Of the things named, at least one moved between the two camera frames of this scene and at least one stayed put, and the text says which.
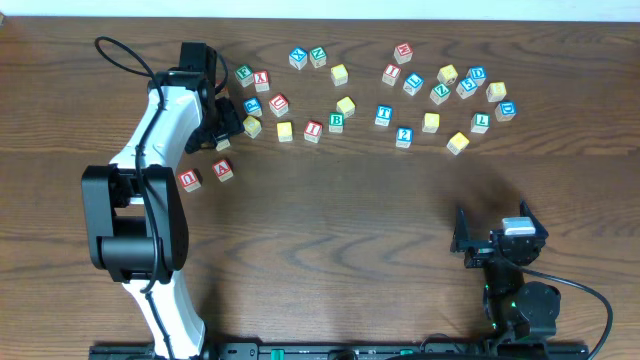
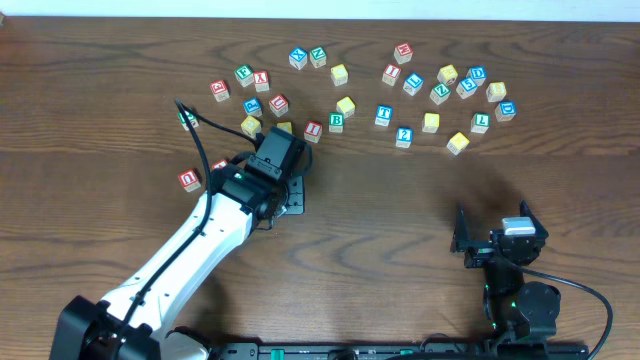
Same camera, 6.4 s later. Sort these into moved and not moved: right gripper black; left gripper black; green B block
Moved: left gripper black
Not moved: right gripper black; green B block
